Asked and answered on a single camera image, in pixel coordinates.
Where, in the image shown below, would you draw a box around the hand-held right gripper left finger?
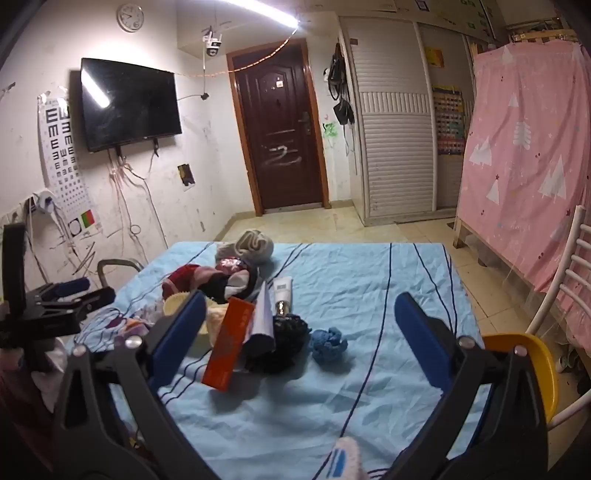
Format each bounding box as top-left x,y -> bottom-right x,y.
53,290 -> 218,480

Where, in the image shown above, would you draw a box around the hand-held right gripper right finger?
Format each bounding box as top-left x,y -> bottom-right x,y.
394,292 -> 550,480

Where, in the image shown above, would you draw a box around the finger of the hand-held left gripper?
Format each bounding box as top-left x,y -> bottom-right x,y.
41,287 -> 116,319
30,277 -> 91,300

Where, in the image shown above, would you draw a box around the orange cardboard box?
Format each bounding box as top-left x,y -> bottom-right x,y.
202,296 -> 257,393

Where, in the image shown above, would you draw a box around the cream cloth ball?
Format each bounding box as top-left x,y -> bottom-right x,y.
205,305 -> 228,347

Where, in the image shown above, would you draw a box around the red and black cloth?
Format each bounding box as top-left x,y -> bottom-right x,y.
161,263 -> 259,305

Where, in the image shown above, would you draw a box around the person's dark red clothing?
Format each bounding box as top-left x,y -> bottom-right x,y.
0,364 -> 58,467

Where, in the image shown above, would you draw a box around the light blue bed sheet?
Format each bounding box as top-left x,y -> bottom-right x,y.
65,240 -> 490,480

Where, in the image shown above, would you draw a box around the black scrunchie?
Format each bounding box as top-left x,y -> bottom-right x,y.
245,314 -> 310,374

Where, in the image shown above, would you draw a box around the white cosmetic tube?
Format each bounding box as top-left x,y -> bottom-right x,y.
272,276 -> 295,319

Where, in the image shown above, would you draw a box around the beige rolled sock ball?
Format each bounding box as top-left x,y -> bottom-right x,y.
216,228 -> 274,265

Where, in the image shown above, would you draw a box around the yellow plastic chair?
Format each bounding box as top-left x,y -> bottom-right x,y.
482,333 -> 559,425

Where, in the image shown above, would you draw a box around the eye chart poster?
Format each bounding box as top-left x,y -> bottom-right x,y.
37,92 -> 103,238

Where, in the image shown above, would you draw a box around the white fuzzy cloth with blue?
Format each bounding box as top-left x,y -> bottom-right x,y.
330,438 -> 370,480

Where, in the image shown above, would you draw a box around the white metal chair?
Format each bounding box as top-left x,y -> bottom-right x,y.
524,205 -> 591,430

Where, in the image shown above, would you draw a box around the white shutter wardrobe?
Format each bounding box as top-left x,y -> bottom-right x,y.
339,16 -> 476,227

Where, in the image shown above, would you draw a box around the pink printed curtain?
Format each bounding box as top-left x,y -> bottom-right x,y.
457,39 -> 591,352

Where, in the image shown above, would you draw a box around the colourful grid poster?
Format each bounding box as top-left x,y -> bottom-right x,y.
431,83 -> 467,158

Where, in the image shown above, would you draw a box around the dark brown door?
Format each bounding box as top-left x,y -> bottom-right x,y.
226,39 -> 329,215

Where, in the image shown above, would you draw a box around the black hanging bag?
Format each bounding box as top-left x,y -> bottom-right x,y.
333,99 -> 355,125

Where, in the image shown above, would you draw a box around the ceiling light tube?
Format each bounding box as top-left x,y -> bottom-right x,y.
226,0 -> 301,26

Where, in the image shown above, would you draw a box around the grey metal chair frame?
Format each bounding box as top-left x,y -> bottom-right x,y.
97,258 -> 146,289

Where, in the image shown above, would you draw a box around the white wall plug device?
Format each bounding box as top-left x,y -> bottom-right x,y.
34,189 -> 58,215

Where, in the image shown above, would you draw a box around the white hanging cables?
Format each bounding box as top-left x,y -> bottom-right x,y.
108,148 -> 168,241

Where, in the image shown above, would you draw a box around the black wall television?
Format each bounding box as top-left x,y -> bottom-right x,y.
81,58 -> 182,153

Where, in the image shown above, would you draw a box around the round wall clock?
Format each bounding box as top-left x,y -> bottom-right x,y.
116,4 -> 145,32

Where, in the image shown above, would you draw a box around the white security camera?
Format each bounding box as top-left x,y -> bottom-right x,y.
202,28 -> 223,58

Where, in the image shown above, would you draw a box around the black hanging straps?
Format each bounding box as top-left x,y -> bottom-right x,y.
323,44 -> 348,100

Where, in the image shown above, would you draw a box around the orange string lights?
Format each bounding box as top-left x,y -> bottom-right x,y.
175,23 -> 301,77

